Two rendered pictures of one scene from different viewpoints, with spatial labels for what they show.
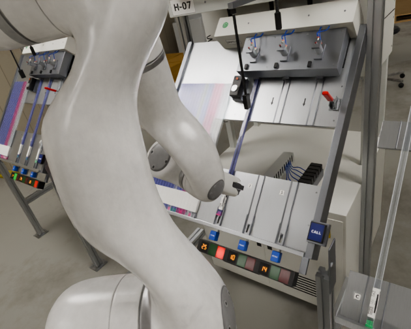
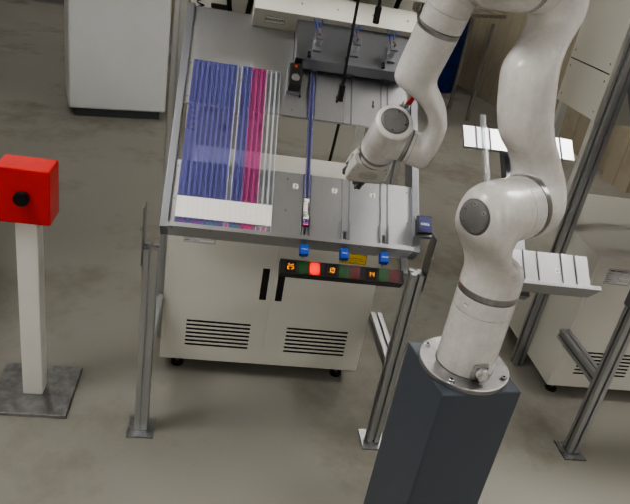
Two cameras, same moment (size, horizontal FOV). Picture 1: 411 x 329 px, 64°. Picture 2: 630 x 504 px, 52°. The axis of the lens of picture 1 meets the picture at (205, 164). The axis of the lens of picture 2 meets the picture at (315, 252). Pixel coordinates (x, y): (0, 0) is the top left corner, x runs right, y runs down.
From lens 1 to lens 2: 1.25 m
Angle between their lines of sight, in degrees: 46
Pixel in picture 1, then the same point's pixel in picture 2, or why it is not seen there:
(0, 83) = not seen: outside the picture
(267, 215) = (363, 219)
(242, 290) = (215, 382)
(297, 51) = (366, 49)
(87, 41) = (572, 24)
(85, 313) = (517, 189)
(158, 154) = (394, 118)
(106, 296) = (517, 181)
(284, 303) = (276, 381)
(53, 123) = (549, 61)
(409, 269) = not seen: hidden behind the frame
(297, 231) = (398, 230)
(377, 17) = not seen: hidden behind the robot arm
